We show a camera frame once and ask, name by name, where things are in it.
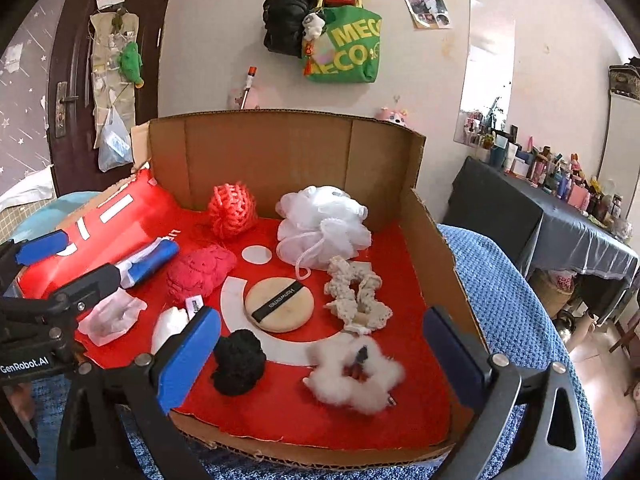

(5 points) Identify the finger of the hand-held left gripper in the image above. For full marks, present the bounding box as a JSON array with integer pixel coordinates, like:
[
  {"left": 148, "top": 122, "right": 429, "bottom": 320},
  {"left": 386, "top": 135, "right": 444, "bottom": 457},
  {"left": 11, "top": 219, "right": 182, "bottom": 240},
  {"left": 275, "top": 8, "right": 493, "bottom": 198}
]
[
  {"left": 0, "top": 262, "right": 123, "bottom": 322},
  {"left": 0, "top": 230, "right": 68, "bottom": 281}
]

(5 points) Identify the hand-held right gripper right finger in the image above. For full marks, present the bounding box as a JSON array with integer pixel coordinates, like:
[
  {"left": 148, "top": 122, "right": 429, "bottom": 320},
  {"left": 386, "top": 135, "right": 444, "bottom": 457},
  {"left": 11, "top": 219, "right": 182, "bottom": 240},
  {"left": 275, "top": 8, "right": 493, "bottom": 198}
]
[{"left": 422, "top": 306, "right": 587, "bottom": 480}]

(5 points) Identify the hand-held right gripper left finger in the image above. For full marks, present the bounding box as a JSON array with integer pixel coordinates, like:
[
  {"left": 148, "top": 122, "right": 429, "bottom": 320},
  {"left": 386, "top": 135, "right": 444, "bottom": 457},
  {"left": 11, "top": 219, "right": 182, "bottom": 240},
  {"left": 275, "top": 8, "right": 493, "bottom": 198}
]
[{"left": 56, "top": 306, "right": 222, "bottom": 480}]

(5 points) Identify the small white soft pad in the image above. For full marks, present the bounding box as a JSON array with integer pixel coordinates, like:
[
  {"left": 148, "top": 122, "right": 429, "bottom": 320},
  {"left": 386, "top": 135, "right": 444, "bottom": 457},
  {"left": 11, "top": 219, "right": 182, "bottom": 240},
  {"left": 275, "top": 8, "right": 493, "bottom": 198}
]
[{"left": 151, "top": 306, "right": 191, "bottom": 356}]

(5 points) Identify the clear plastic wrapper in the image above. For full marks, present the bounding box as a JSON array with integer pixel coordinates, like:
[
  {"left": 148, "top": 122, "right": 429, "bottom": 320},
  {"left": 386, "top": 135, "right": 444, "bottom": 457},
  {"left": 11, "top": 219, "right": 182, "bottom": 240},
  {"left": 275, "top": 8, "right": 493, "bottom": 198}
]
[{"left": 77, "top": 292, "right": 147, "bottom": 346}]

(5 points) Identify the black scrunchie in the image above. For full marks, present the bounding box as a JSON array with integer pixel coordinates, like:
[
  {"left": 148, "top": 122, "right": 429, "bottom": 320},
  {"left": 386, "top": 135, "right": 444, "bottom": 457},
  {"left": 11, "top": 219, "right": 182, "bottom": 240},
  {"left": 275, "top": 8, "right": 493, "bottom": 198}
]
[{"left": 211, "top": 329, "right": 267, "bottom": 396}]

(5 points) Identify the blue and white roll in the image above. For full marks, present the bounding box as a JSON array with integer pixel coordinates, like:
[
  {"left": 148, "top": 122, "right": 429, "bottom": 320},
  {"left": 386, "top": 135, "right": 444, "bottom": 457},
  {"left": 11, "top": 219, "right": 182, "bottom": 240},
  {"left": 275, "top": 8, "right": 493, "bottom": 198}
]
[{"left": 122, "top": 239, "right": 180, "bottom": 288}]

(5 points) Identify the red knitted scrunchie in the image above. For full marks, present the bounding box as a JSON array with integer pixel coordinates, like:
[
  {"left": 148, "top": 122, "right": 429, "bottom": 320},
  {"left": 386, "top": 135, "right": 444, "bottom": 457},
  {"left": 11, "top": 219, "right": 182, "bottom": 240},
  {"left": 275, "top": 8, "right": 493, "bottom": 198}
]
[{"left": 167, "top": 247, "right": 237, "bottom": 303}]

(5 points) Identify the beige powder puff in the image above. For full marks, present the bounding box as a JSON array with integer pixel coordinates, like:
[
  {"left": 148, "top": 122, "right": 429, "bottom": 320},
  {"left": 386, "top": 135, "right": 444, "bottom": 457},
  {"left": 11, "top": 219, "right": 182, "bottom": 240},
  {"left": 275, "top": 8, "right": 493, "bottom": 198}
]
[{"left": 244, "top": 276, "right": 316, "bottom": 333}]

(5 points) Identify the beige crochet scrunchie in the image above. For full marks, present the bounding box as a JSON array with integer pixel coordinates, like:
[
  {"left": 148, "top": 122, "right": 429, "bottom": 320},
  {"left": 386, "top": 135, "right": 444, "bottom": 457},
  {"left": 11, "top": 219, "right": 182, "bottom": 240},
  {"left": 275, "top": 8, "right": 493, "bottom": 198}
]
[{"left": 324, "top": 255, "right": 393, "bottom": 335}]

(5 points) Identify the white fluffy scrunchie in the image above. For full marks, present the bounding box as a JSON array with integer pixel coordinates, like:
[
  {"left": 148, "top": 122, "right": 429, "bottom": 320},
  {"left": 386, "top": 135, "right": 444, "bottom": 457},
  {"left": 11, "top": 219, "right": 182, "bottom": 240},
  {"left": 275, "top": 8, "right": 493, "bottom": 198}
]
[{"left": 304, "top": 337, "right": 406, "bottom": 415}]

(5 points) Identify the red mesh bath sponge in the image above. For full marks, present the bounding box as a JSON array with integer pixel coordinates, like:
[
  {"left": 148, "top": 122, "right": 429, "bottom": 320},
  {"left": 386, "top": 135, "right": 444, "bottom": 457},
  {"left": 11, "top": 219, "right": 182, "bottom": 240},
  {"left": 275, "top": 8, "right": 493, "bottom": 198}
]
[{"left": 207, "top": 182, "right": 258, "bottom": 238}]

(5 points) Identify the white mesh bath pouf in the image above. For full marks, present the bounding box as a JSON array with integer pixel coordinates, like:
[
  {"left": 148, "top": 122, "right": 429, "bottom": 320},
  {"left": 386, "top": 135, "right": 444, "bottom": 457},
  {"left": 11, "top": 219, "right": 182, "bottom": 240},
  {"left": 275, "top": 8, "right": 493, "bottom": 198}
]
[{"left": 276, "top": 185, "right": 373, "bottom": 271}]

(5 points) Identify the cardboard box with red lining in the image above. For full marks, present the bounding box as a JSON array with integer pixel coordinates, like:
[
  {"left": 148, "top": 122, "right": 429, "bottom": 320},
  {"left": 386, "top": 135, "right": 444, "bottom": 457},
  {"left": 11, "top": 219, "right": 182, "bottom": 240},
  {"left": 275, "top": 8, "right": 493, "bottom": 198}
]
[{"left": 15, "top": 109, "right": 488, "bottom": 466}]

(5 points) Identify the light blue bedsheet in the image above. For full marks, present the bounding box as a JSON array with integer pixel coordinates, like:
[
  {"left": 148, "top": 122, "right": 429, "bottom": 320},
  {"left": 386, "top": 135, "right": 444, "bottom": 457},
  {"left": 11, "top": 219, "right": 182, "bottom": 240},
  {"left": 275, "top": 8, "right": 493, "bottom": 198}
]
[{"left": 15, "top": 191, "right": 101, "bottom": 241}]

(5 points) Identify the white plastic sheet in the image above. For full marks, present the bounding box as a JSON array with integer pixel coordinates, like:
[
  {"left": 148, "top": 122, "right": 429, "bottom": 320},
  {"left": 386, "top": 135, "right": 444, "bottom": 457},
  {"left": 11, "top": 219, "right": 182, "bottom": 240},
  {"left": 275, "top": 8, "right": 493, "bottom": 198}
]
[{"left": 0, "top": 167, "right": 55, "bottom": 211}]

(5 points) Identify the blue knitted blanket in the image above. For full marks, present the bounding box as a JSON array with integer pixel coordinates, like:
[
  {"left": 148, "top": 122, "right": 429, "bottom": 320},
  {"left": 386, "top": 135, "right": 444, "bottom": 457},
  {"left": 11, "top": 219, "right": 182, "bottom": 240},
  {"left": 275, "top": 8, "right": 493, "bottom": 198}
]
[{"left": 30, "top": 225, "right": 603, "bottom": 480}]

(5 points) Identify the wicker basket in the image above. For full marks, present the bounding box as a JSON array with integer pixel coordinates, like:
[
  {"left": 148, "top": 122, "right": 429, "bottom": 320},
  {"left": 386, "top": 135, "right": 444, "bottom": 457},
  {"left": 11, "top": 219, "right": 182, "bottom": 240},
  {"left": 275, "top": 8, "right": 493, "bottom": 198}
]
[{"left": 537, "top": 270, "right": 577, "bottom": 317}]

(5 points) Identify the hanging clear plastic bag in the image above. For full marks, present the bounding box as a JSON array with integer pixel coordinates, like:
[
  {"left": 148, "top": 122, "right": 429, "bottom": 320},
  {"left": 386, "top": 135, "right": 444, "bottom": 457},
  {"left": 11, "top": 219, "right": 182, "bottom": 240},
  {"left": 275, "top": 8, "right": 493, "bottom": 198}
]
[{"left": 97, "top": 107, "right": 135, "bottom": 172}]

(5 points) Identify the beige hanging organizer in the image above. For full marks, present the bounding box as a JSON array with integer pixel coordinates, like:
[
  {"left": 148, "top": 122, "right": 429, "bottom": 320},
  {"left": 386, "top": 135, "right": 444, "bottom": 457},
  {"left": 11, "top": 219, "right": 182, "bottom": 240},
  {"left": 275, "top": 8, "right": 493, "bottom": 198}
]
[{"left": 89, "top": 10, "right": 138, "bottom": 148}]

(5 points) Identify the dark wooden door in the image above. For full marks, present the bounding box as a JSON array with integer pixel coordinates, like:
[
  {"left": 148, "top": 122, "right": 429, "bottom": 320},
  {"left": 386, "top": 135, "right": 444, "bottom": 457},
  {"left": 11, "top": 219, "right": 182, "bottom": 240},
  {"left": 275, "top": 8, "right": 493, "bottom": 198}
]
[{"left": 47, "top": 0, "right": 178, "bottom": 198}]

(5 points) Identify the green plush toy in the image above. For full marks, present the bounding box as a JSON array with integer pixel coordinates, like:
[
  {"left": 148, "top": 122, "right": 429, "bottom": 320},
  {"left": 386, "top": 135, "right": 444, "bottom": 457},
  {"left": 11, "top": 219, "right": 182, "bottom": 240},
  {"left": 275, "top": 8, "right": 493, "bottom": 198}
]
[{"left": 118, "top": 41, "right": 146, "bottom": 88}]

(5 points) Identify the table with cosmetics bottles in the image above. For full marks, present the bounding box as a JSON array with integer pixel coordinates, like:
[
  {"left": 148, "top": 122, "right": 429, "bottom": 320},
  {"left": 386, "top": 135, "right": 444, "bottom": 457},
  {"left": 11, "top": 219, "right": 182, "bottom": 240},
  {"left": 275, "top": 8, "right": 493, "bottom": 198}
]
[{"left": 465, "top": 110, "right": 633, "bottom": 241}]

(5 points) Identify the pink plush toy with eyes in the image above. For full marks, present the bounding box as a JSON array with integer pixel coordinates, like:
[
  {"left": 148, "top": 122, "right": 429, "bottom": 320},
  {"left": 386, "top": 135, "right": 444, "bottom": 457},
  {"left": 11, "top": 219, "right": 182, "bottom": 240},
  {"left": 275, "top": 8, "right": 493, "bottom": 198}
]
[{"left": 376, "top": 105, "right": 408, "bottom": 126}]

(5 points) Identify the white stick with red cap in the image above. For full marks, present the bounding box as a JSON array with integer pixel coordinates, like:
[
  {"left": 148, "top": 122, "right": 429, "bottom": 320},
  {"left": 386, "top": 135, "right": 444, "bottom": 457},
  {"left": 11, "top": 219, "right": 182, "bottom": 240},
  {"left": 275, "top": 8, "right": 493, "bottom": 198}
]
[{"left": 240, "top": 66, "right": 257, "bottom": 110}]

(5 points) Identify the white wardrobe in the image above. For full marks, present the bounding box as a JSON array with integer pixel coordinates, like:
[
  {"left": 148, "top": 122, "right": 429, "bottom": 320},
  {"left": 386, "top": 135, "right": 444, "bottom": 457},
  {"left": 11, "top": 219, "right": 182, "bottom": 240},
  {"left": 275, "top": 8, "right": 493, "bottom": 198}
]
[{"left": 597, "top": 65, "right": 640, "bottom": 196}]

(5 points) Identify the green tote bag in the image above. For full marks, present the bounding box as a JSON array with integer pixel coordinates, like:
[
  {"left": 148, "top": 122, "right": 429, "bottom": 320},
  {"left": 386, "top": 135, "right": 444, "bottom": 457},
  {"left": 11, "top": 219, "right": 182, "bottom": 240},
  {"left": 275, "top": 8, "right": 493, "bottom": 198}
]
[{"left": 301, "top": 4, "right": 383, "bottom": 84}]

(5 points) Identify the black backpack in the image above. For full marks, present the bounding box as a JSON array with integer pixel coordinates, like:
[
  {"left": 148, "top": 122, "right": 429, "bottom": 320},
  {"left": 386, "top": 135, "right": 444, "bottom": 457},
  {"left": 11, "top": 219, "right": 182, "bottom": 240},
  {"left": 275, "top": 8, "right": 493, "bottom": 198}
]
[{"left": 262, "top": 0, "right": 318, "bottom": 58}]

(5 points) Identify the small panda plush charm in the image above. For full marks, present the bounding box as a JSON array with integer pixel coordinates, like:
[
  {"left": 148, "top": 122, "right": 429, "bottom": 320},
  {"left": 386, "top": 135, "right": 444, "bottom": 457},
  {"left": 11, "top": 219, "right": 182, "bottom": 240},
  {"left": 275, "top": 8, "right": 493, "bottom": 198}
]
[{"left": 301, "top": 11, "right": 328, "bottom": 41}]

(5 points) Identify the metal door handle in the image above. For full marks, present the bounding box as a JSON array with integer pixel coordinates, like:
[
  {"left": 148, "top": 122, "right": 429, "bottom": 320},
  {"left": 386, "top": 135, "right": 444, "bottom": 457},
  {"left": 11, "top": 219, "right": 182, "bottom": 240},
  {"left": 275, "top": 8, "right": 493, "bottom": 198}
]
[{"left": 54, "top": 81, "right": 78, "bottom": 138}]

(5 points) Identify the wall mirror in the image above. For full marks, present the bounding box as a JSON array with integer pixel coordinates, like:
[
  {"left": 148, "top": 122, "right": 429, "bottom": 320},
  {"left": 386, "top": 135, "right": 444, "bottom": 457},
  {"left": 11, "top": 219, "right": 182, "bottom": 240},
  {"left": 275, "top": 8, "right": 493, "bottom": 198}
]
[{"left": 454, "top": 0, "right": 516, "bottom": 148}]

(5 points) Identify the wall photo poster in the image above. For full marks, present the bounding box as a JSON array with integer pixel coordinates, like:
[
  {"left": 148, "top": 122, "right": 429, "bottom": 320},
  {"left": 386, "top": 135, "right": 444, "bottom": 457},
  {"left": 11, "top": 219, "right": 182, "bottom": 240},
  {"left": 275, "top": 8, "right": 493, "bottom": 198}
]
[{"left": 400, "top": 0, "right": 453, "bottom": 30}]

